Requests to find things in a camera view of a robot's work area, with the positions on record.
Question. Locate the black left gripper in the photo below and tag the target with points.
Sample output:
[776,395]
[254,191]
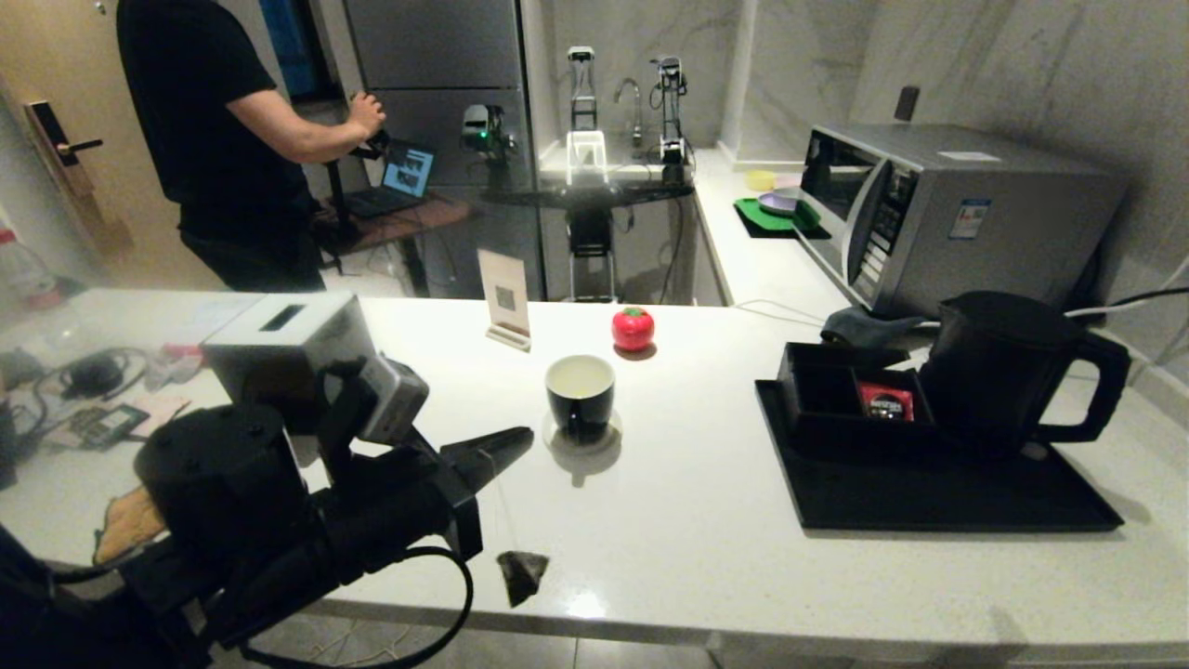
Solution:
[409,492]

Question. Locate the dark pyramid tea bag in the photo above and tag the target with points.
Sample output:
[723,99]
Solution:
[520,576]

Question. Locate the black electric kettle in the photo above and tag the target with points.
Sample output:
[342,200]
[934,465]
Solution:
[1003,372]

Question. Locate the grey upright robot arm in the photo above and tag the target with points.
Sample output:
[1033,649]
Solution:
[583,88]

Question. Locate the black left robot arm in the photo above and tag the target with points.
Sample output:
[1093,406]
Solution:
[214,474]

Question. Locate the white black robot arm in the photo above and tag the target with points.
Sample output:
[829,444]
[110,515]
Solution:
[671,111]

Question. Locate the teal card packet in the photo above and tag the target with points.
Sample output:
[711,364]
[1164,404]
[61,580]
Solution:
[111,423]

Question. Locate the person's right hand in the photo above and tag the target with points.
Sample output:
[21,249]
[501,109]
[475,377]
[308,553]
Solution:
[367,116]

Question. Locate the black mug white inside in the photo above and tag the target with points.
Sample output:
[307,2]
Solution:
[581,401]

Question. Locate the QR code sign card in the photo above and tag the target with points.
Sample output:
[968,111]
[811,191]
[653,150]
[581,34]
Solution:
[504,294]

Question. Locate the red tomato shaped timer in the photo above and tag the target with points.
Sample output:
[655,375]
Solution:
[633,328]

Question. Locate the black robot torso column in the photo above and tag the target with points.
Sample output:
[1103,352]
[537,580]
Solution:
[592,243]

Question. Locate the black glossy tissue box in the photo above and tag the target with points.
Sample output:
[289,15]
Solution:
[279,344]

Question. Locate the brown wooden desk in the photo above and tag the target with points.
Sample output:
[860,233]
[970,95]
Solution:
[418,221]

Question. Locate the black round platform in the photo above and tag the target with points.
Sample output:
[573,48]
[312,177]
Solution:
[594,193]

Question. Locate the open laptop blue screen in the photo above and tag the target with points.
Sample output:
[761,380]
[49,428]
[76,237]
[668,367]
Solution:
[409,172]

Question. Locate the printed white paper sheet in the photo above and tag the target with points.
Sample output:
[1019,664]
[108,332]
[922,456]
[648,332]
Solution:
[214,316]

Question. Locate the pink paper envelope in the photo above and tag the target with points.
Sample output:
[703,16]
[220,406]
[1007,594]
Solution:
[167,409]

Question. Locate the black compartment organizer box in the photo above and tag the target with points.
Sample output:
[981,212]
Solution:
[817,400]

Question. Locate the green mat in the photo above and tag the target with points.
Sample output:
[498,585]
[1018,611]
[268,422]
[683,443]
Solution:
[762,216]

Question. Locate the chrome kitchen faucet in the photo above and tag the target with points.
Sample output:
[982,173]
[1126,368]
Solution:
[637,116]

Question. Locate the orange terry cloth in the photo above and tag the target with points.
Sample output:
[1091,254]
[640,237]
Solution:
[125,525]

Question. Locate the purple bowl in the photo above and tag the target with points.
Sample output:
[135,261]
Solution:
[780,201]

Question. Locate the yellow bowl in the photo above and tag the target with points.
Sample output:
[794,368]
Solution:
[762,179]

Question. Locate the red coffee sachet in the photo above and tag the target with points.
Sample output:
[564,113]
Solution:
[885,401]

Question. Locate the dark grey cloth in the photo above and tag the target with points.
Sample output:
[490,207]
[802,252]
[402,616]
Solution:
[868,327]

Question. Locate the stainless steel refrigerator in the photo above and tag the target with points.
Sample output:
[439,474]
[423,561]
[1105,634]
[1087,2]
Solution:
[437,46]

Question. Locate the person in black shirt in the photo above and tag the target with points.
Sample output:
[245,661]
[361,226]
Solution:
[214,139]

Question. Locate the black serving tray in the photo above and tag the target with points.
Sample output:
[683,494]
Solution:
[929,502]

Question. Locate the clear plastic bottle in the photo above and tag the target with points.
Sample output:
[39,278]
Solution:
[23,269]

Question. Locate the black electronic door lock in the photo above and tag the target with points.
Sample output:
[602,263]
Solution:
[56,139]

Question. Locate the silver microwave oven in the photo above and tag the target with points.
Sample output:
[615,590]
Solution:
[1003,228]

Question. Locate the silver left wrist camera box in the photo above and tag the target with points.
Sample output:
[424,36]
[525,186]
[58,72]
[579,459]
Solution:
[395,400]

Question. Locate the glowing white frame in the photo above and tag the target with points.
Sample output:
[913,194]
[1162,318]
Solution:
[588,137]

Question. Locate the dark wall outlet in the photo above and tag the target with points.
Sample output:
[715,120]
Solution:
[908,102]

